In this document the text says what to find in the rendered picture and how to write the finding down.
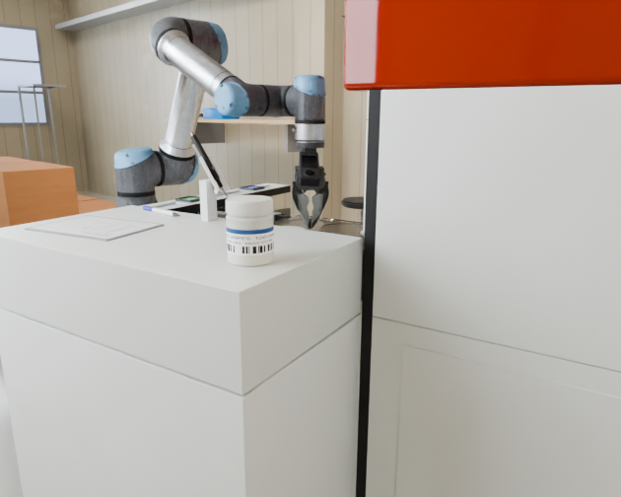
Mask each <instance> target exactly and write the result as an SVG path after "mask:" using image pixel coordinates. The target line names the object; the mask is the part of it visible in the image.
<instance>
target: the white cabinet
mask: <svg viewBox="0 0 621 497"><path fill-rule="evenodd" d="M359 344H360V314H357V315H356V316H354V317H353V318H351V319H350V320H348V321H347V322H345V323H344V324H343V325H341V326H340V327H338V328H337V329H335V330H334V331H333V332H331V333H330V334H328V335H327V336H326V337H324V338H323V339H321V340H320V341H319V342H318V343H317V344H315V345H314V346H312V347H311V348H310V349H308V350H307V351H305V352H304V353H302V354H301V355H300V356H298V357H297V358H295V359H294V360H293V361H291V362H290V363H288V364H287V365H285V366H284V367H283V368H281V369H280V370H278V371H277V372H276V373H274V374H273V375H271V376H270V377H268V378H267V379H266V380H264V381H263V382H261V383H260V384H259V385H257V386H256V387H254V388H253V389H251V390H250V391H248V392H247V393H245V394H244V395H241V394H238V393H235V392H232V391H230V390H225V389H222V388H220V387H217V386H214V385H211V384H209V383H206V382H203V381H200V380H198V379H195V378H192V377H189V376H187V375H185V374H182V373H179V372H177V371H174V370H171V369H169V368H166V367H163V366H160V365H158V364H155V363H152V362H149V361H147V360H144V359H141V358H138V357H136V356H133V355H130V354H127V353H125V352H122V351H119V350H116V349H114V348H111V347H108V346H105V345H103V344H100V343H97V342H95V341H93V340H90V339H87V338H85V337H82V336H79V335H76V334H74V333H71V332H68V331H65V330H63V329H60V328H57V327H54V326H52V325H49V324H46V323H43V322H41V321H38V320H35V319H31V318H28V317H25V316H22V315H20V314H17V313H14V312H11V311H9V310H6V309H3V308H0V357H1V363H2V370H3V376H4V382H5V388H6V394H7V399H8V405H9V412H10V418H11V424H12V430H13V436H14V442H15V448H16V455H17V461H18V467H19V473H20V478H21V484H22V490H23V496H24V497H355V466H356V436H357V405H358V375H359Z"/></svg>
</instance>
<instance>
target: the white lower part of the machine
mask: <svg viewBox="0 0 621 497"><path fill-rule="evenodd" d="M355 497H621V372H619V371H615V370H610V369H606V368H602V367H597V366H593V365H589V364H585V363H580V362H576V361H571V360H567V359H563V358H558V357H554V356H549V355H545V354H540V353H536V352H532V351H527V350H523V349H518V348H514V347H510V346H506V345H501V344H497V343H493V342H488V341H484V340H479V339H475V338H470V337H466V336H461V335H457V334H453V333H448V332H444V331H439V330H435V329H430V328H426V327H422V326H418V325H414V324H409V323H405V322H400V321H396V320H391V319H383V318H379V317H375V316H368V315H364V314H362V313H360V344H359V375H358V405H357V436H356V466H355Z"/></svg>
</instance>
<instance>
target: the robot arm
mask: <svg viewBox="0 0 621 497"><path fill-rule="evenodd" d="M149 42H150V46H151V49H152V51H153V52H154V54H155V55H156V56H157V57H158V58H159V59H160V60H161V61H162V62H163V63H165V64H166V65H169V66H174V67H175V68H176V69H178V70H179V73H178V78H177V83H176V88H175V92H174V97H173V102H172V111H171V116H170V121H169V126H168V130H167V135H166V139H163V140H162V141H161V142H160V145H159V150H158V151H153V150H152V148H151V147H134V148H128V149H123V150H120V151H118V152H116V153H115V155H114V168H115V177H116V188H117V202H116V206H115V208H118V207H124V206H129V205H135V206H141V205H147V204H153V203H158V201H157V198H156V192H155V186H164V185H174V184H184V183H189V182H191V181H193V180H194V179H195V178H196V176H197V174H198V170H199V164H198V161H199V160H198V157H197V155H196V153H195V149H194V148H193V147H192V142H193V141H192V140H191V138H190V137H191V135H190V132H193V134H195V130H196V125H197V121H198V117H199V113H200V110H201V105H202V101H203V97H204V93H205V92H206V93H208V94H209V95H210V96H211V97H213V98H214V101H215V106H216V107H217V109H218V112H219V113H220V114H222V115H225V116H232V117H241V116H272V117H280V116H294V117H295V126H296V128H292V131H293V132H296V133H295V140H296V141H298V142H296V148H302V152H300V155H299V165H298V166H295V181H292V183H293V188H292V196H293V199H294V202H295V204H296V207H297V209H298V211H299V213H300V216H301V218H302V220H303V222H304V224H305V225H306V227H307V228H308V229H312V228H313V227H314V225H315V224H316V223H317V221H318V219H319V217H320V215H321V213H322V210H323V208H324V206H325V204H326V201H327V199H328V195H329V189H328V181H325V177H324V176H326V173H325V172H324V167H323V166H320V165H319V161H318V153H317V152H316V148H324V142H323V141H324V140H325V130H326V124H323V123H325V107H326V89H325V79H324V77H323V76H320V75H299V76H296V77H295V83H294V85H288V86H276V85H259V84H248V83H246V82H244V81H243V80H242V79H240V78H239V77H237V76H236V75H235V74H233V73H232V72H230V71H229V70H228V69H226V68H225V67H224V66H222V64H223V63H224V62H225V61H226V60H227V57H228V52H229V46H228V40H227V37H226V34H225V32H224V31H223V29H222V28H221V27H220V26H219V25H217V24H214V23H210V22H208V21H197V20H191V19H185V18H180V17H165V18H162V19H160V20H158V21H157V22H156V23H155V24H154V25H153V27H152V29H151V31H150V37H149ZM307 190H314V191H315V192H316V195H314V196H313V197H312V198H311V202H312V205H313V209H312V211H311V214H312V217H311V219H310V220H309V211H308V204H309V198H308V197H307V196H306V195H304V193H306V191H307Z"/></svg>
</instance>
